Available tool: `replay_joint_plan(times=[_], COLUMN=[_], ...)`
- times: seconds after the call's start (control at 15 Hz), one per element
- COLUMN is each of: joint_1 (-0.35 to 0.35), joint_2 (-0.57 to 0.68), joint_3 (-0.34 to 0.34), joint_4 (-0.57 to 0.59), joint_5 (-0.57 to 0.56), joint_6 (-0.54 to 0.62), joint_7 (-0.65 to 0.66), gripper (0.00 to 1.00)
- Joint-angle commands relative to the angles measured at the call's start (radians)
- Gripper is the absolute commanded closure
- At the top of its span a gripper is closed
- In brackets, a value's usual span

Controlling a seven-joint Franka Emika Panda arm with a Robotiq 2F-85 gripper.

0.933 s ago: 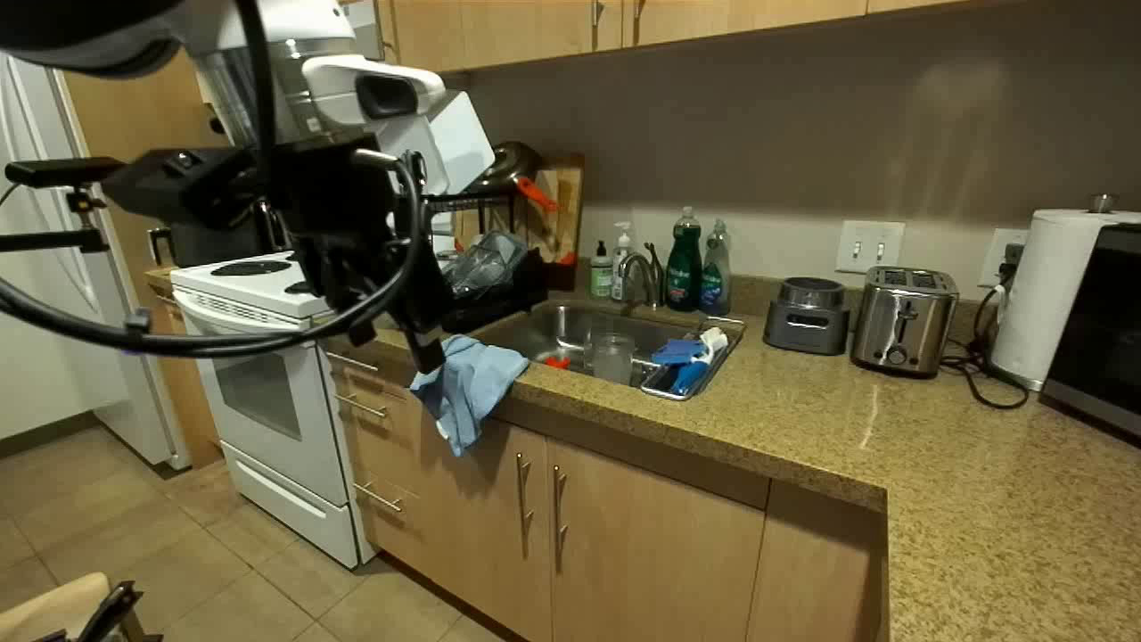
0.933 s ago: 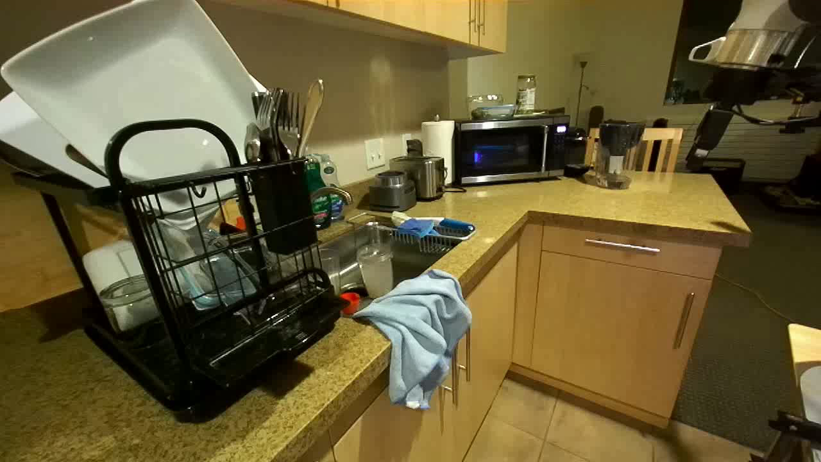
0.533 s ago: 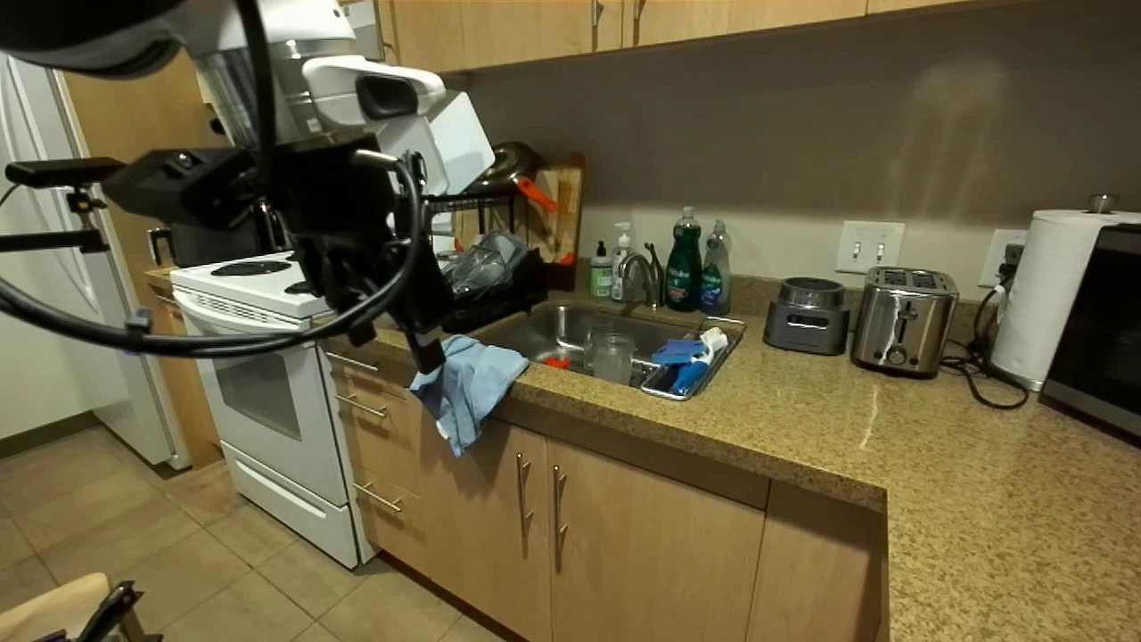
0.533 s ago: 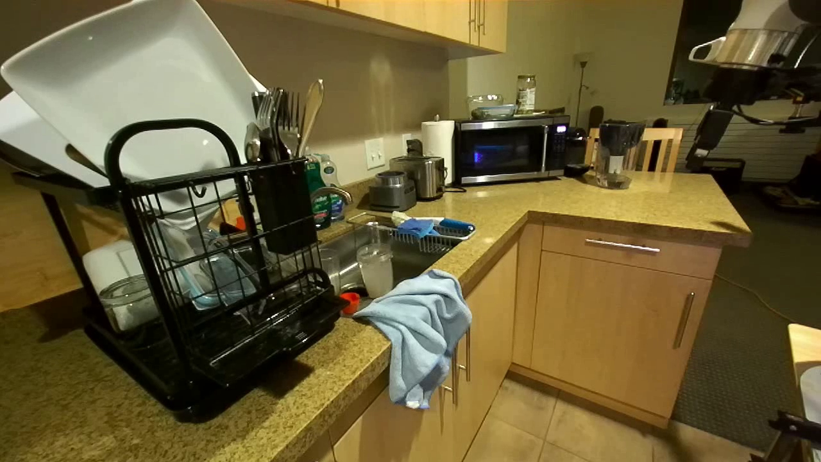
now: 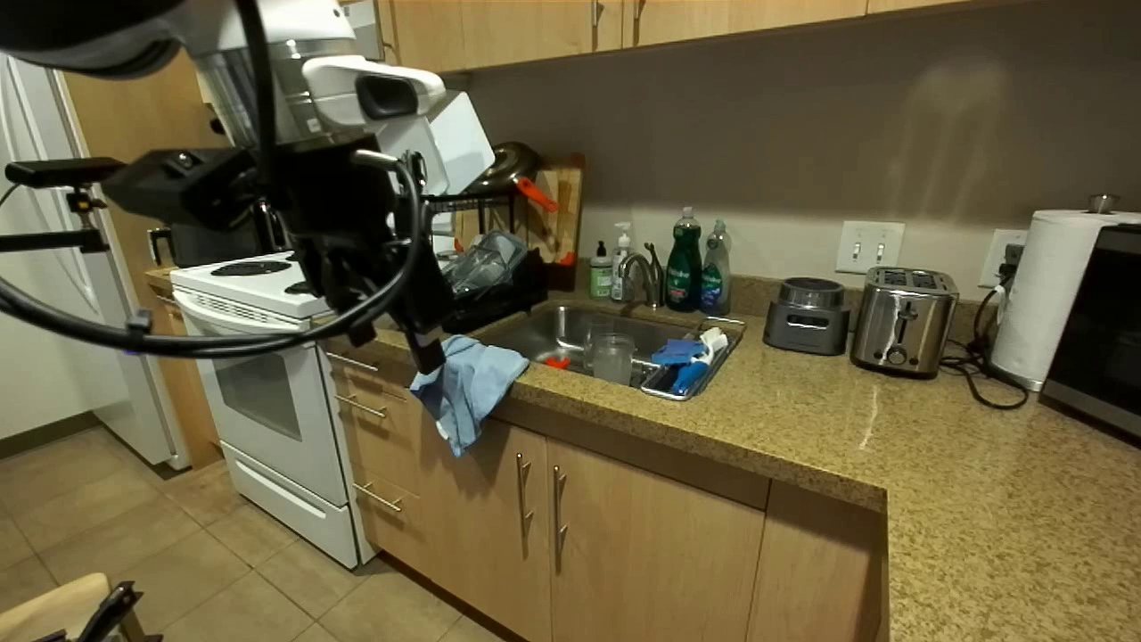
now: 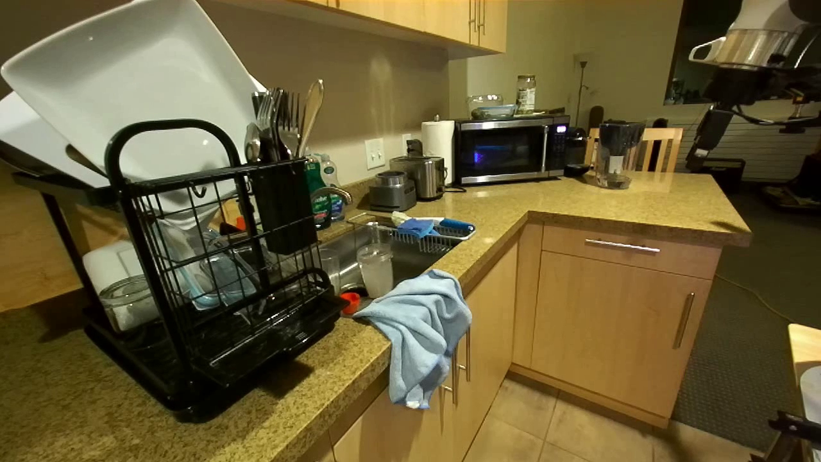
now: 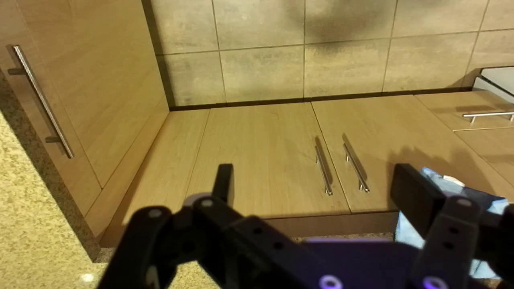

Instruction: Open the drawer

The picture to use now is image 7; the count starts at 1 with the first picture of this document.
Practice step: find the cabinet door handle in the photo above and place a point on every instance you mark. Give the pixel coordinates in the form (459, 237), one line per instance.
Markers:
(354, 159)
(324, 165)

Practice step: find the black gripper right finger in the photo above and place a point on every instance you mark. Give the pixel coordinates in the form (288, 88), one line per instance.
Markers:
(443, 269)

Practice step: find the left cabinet door handle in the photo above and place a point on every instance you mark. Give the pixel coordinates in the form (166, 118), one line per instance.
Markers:
(324, 165)

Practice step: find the steel drawer handle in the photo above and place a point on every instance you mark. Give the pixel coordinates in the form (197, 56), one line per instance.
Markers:
(473, 117)

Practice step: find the long steel cabinet handle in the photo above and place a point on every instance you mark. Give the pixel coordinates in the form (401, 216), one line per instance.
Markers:
(43, 98)

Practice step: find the right cabinet door handle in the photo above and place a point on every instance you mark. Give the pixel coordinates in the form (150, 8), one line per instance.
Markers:
(354, 159)

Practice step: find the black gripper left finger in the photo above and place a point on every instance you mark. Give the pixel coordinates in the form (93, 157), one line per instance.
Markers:
(158, 240)

